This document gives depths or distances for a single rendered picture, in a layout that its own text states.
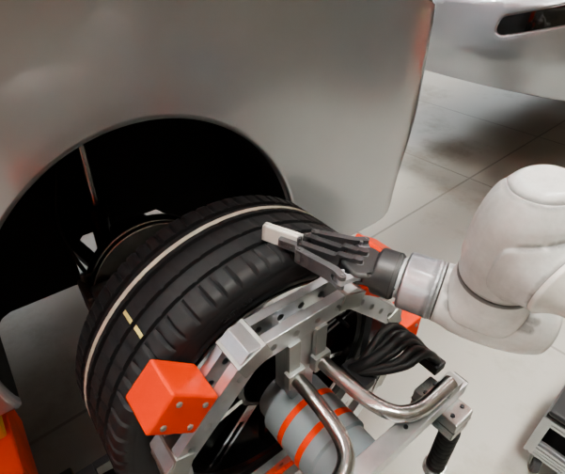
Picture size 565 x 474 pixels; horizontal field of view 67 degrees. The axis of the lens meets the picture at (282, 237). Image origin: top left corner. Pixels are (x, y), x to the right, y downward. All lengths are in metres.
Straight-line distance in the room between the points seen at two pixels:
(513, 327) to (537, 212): 0.19
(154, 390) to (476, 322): 0.44
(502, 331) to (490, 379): 1.55
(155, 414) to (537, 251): 0.49
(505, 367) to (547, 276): 1.76
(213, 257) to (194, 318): 0.11
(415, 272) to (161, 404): 0.39
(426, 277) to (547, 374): 1.71
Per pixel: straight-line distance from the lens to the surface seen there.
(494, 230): 0.51
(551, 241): 0.50
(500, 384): 2.18
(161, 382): 0.63
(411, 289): 0.64
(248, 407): 0.98
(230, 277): 0.68
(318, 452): 0.81
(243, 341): 0.66
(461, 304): 0.62
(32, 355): 2.36
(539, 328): 0.65
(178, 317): 0.68
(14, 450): 1.21
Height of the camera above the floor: 1.63
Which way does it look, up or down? 37 degrees down
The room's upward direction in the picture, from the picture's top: straight up
